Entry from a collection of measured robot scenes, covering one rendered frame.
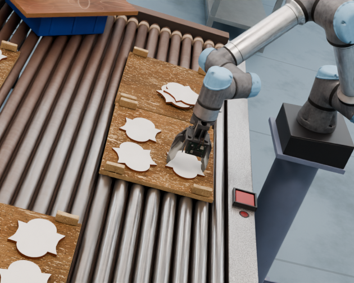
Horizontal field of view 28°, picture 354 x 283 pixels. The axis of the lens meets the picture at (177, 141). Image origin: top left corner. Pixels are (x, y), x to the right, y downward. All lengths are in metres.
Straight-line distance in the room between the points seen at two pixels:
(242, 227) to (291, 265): 1.50
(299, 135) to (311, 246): 1.27
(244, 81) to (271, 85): 3.13
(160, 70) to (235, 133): 0.41
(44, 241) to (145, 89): 0.94
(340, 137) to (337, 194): 1.63
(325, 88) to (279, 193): 0.47
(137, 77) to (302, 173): 0.72
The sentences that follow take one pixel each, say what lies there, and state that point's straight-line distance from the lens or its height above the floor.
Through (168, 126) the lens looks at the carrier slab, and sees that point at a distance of 2.38.
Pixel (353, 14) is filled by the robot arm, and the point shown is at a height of 1.50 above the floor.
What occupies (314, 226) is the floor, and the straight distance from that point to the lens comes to 3.91.
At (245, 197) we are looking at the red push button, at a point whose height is 0.93.
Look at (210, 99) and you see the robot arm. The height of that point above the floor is 1.22.
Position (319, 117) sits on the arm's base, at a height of 1.02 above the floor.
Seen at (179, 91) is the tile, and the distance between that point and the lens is 2.56.
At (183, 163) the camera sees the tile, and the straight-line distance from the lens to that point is 2.20.
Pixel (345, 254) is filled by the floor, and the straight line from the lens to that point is 3.83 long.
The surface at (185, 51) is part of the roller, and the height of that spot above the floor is 0.92.
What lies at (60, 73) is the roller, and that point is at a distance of 2.55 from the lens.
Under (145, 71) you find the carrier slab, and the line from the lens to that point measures 2.68.
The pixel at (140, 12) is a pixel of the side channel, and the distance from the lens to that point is 3.15.
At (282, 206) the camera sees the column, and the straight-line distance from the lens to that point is 2.81.
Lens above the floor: 2.13
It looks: 31 degrees down
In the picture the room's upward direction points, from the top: 19 degrees clockwise
